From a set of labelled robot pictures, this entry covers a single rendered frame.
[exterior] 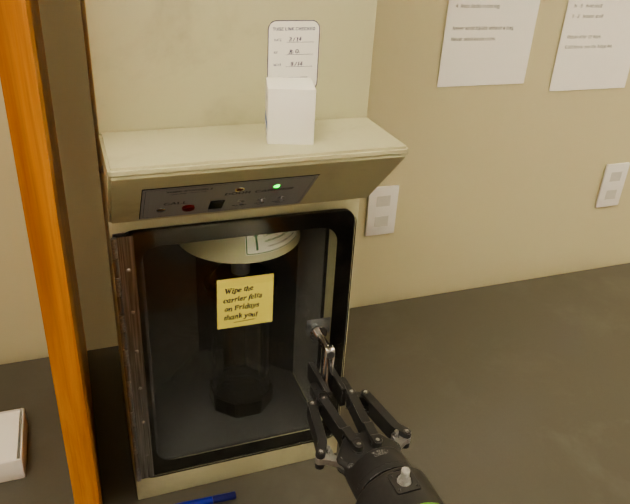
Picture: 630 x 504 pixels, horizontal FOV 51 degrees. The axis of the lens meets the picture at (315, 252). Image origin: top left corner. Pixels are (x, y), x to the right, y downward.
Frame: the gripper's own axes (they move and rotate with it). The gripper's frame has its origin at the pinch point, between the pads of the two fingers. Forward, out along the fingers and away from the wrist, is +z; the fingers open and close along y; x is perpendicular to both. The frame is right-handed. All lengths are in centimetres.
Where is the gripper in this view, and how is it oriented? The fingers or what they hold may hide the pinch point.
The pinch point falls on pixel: (326, 383)
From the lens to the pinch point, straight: 94.2
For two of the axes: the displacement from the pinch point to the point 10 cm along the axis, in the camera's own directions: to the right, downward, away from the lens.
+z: -3.4, -4.6, 8.2
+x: -0.5, 8.8, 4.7
